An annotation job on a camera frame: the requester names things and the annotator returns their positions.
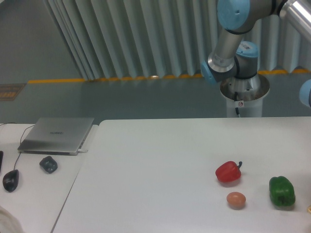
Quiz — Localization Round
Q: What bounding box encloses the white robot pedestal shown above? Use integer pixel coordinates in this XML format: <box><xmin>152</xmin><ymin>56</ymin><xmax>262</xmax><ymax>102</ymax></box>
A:
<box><xmin>220</xmin><ymin>74</ymin><xmax>270</xmax><ymax>118</ymax></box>

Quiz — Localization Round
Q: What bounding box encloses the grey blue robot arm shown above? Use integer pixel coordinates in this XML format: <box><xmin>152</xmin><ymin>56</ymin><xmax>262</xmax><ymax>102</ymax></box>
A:
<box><xmin>201</xmin><ymin>0</ymin><xmax>311</xmax><ymax>108</ymax></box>

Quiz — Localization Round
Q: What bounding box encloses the white side table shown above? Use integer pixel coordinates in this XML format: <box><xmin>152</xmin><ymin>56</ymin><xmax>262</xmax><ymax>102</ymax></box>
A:
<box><xmin>0</xmin><ymin>123</ymin><xmax>98</xmax><ymax>233</ymax></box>

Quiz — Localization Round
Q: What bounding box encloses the black pedestal cable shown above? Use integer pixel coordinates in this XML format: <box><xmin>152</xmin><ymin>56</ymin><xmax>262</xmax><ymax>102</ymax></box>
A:
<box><xmin>233</xmin><ymin>91</ymin><xmax>242</xmax><ymax>118</ymax></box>

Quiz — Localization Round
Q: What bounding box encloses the white corrugated folding screen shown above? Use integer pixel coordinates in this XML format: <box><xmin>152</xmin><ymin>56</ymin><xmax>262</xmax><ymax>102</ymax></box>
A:
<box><xmin>43</xmin><ymin>0</ymin><xmax>311</xmax><ymax>81</ymax></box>

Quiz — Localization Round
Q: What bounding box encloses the green bell pepper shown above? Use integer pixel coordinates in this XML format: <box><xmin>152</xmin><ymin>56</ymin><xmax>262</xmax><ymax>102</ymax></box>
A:
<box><xmin>269</xmin><ymin>176</ymin><xmax>295</xmax><ymax>207</ymax></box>

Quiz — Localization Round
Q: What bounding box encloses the black mouse cable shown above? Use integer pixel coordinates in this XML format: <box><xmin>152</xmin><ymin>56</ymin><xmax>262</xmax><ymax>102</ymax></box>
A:
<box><xmin>0</xmin><ymin>122</ymin><xmax>36</xmax><ymax>171</ymax></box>

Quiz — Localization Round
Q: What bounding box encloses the red bell pepper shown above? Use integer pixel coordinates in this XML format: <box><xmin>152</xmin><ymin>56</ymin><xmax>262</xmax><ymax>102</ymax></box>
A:
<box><xmin>215</xmin><ymin>161</ymin><xmax>242</xmax><ymax>183</ymax></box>

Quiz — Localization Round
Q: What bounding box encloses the small black plastic object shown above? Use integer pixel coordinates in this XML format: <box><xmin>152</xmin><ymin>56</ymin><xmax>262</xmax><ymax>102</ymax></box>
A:
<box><xmin>39</xmin><ymin>156</ymin><xmax>58</xmax><ymax>174</ymax></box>

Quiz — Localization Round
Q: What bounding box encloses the brown egg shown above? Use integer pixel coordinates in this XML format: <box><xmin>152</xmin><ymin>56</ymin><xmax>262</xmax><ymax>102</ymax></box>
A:
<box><xmin>226</xmin><ymin>192</ymin><xmax>246</xmax><ymax>208</ymax></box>

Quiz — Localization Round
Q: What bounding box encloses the black computer mouse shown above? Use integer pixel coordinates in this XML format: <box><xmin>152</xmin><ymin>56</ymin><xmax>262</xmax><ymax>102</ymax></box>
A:
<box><xmin>2</xmin><ymin>169</ymin><xmax>19</xmax><ymax>193</ymax></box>

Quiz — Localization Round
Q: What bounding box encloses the silver laptop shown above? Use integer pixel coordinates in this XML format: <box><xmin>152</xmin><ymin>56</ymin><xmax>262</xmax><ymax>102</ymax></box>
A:
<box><xmin>18</xmin><ymin>117</ymin><xmax>94</xmax><ymax>155</ymax></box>

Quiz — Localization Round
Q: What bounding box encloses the black device at edge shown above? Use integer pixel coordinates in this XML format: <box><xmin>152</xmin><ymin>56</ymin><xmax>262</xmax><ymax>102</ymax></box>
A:
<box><xmin>0</xmin><ymin>151</ymin><xmax>4</xmax><ymax>173</ymax></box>

